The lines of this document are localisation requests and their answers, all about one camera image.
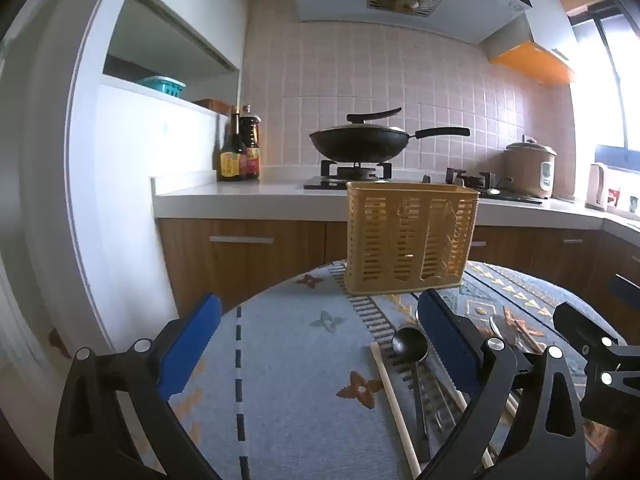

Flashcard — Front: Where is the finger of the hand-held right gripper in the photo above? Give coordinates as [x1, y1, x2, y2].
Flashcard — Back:
[552, 302, 625, 357]
[581, 342, 640, 426]

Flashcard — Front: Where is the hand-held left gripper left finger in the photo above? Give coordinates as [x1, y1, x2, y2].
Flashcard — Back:
[54, 292, 223, 480]

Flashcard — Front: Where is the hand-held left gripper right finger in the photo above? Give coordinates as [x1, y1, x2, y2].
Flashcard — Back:
[417, 288, 586, 480]

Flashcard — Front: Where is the black metal spoon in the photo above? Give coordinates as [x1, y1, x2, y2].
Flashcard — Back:
[391, 327, 432, 462]

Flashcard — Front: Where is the silver metal spoon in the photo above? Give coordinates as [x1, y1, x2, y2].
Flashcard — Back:
[487, 314, 538, 357]

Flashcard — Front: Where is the light wooden chopstick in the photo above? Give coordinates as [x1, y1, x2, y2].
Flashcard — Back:
[369, 344, 422, 477]
[451, 389, 495, 467]

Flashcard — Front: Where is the yellow plastic utensil basket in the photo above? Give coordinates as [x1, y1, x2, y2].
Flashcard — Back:
[343, 181, 481, 296]

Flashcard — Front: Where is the wooden base cabinet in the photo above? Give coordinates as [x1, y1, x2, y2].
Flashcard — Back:
[157, 219, 640, 321]

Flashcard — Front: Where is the patterned blue tablecloth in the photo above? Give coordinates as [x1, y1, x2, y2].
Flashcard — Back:
[135, 260, 617, 480]

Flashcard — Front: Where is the white electric kettle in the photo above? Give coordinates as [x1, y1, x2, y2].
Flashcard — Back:
[586, 162, 611, 211]

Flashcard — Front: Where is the beige rice cooker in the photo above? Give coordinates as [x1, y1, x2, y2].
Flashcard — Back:
[502, 136, 558, 200]

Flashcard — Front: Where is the yellow label sauce bottle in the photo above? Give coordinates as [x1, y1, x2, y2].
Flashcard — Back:
[218, 106, 247, 182]

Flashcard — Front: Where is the red label sauce bottle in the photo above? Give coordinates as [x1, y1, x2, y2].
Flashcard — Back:
[239, 105, 262, 180]

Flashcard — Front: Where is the black gas stove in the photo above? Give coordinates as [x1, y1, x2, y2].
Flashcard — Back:
[303, 159, 545, 206]

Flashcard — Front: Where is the black wok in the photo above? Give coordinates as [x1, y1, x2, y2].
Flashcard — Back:
[309, 125, 471, 161]

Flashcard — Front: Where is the kitchen window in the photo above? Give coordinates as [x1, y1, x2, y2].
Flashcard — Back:
[570, 0, 640, 156]

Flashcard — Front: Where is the black wok lid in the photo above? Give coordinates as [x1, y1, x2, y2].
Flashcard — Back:
[320, 107, 403, 133]

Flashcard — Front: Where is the teal plastic basket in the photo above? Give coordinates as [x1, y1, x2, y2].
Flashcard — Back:
[135, 76, 187, 98]

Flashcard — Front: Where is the white range hood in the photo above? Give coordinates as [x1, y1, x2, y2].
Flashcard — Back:
[287, 0, 533, 45]

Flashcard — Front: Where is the long silver cabinet handle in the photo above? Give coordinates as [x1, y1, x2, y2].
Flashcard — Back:
[210, 235, 275, 245]

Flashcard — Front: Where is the orange wall cabinet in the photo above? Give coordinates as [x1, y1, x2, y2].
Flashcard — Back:
[490, 41, 576, 86]

